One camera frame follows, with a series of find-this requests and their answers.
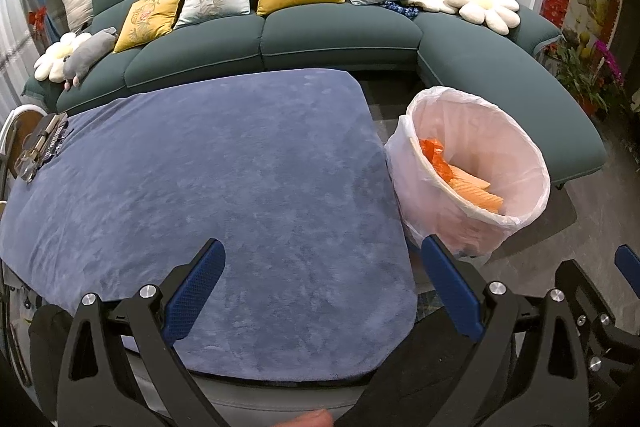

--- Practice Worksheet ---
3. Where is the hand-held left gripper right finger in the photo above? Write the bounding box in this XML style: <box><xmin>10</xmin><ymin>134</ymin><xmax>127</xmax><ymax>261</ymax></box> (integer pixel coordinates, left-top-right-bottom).
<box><xmin>421</xmin><ymin>235</ymin><xmax>591</xmax><ymax>427</ymax></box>

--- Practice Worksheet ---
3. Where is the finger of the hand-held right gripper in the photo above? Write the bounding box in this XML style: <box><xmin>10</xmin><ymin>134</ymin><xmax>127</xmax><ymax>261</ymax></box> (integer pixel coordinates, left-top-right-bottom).
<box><xmin>557</xmin><ymin>259</ymin><xmax>618</xmax><ymax>333</ymax></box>
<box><xmin>614</xmin><ymin>244</ymin><xmax>640</xmax><ymax>278</ymax></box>

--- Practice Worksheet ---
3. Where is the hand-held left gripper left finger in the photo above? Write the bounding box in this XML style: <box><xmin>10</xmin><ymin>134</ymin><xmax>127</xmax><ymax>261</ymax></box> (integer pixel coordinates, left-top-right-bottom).
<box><xmin>57</xmin><ymin>238</ymin><xmax>227</xmax><ymax>427</ymax></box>

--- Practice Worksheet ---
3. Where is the orange waffle cloth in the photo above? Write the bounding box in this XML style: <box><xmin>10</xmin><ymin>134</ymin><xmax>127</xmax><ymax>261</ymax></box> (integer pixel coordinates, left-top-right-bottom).
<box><xmin>447</xmin><ymin>164</ymin><xmax>505</xmax><ymax>214</ymax></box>

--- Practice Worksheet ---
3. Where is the orange plastic bag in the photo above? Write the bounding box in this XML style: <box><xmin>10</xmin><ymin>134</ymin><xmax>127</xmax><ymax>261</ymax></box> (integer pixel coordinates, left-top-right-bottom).
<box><xmin>419</xmin><ymin>138</ymin><xmax>458</xmax><ymax>182</ymax></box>

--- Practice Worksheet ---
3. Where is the trash bin with white liner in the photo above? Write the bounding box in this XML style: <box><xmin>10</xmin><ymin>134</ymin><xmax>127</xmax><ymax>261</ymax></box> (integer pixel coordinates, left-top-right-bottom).
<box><xmin>385</xmin><ymin>86</ymin><xmax>552</xmax><ymax>264</ymax></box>

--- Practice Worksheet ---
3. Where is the person's left hand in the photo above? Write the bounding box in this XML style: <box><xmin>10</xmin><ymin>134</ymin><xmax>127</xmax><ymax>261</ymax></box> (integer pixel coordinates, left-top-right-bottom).
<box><xmin>277</xmin><ymin>408</ymin><xmax>333</xmax><ymax>427</ymax></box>

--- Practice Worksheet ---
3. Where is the person's dark trouser leg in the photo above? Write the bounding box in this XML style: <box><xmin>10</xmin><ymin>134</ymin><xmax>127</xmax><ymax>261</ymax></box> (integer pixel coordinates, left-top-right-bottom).
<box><xmin>330</xmin><ymin>302</ymin><xmax>516</xmax><ymax>427</ymax></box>

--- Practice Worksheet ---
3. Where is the blue plush tablecloth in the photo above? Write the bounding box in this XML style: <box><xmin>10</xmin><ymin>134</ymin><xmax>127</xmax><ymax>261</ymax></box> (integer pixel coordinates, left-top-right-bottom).
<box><xmin>0</xmin><ymin>68</ymin><xmax>418</xmax><ymax>383</ymax></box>

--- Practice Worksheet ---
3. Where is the green potted plant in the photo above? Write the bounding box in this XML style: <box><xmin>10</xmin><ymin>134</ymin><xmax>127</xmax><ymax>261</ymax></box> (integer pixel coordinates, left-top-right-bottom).
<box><xmin>545</xmin><ymin>29</ymin><xmax>608</xmax><ymax>118</ymax></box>

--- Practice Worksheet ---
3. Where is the purple orchid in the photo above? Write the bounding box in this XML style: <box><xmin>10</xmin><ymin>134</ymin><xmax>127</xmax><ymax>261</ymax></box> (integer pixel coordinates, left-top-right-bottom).
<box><xmin>592</xmin><ymin>42</ymin><xmax>626</xmax><ymax>85</ymax></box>

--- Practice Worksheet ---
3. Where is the white and wooden chair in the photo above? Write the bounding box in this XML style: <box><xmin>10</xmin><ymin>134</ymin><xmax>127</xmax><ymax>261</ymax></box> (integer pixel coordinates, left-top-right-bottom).
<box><xmin>0</xmin><ymin>104</ymin><xmax>48</xmax><ymax>202</ymax></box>

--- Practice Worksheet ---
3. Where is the grey plush toy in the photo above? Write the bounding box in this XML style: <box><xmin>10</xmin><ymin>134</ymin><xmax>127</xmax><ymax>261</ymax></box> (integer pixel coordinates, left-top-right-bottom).
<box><xmin>62</xmin><ymin>27</ymin><xmax>119</xmax><ymax>92</ymax></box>

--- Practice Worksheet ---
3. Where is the teal curved sofa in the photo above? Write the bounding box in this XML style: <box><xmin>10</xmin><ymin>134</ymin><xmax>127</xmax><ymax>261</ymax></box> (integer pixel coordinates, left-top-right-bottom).
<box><xmin>22</xmin><ymin>0</ymin><xmax>606</xmax><ymax>188</ymax></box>

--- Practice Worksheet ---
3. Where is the blue patterned cloth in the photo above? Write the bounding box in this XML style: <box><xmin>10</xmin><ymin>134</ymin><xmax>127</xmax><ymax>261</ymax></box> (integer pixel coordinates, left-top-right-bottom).
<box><xmin>382</xmin><ymin>2</ymin><xmax>421</xmax><ymax>18</ymax></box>

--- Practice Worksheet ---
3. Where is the white sheer curtain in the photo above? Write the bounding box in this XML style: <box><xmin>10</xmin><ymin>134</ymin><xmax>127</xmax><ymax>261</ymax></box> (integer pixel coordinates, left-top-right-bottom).
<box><xmin>0</xmin><ymin>0</ymin><xmax>38</xmax><ymax>112</ymax></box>

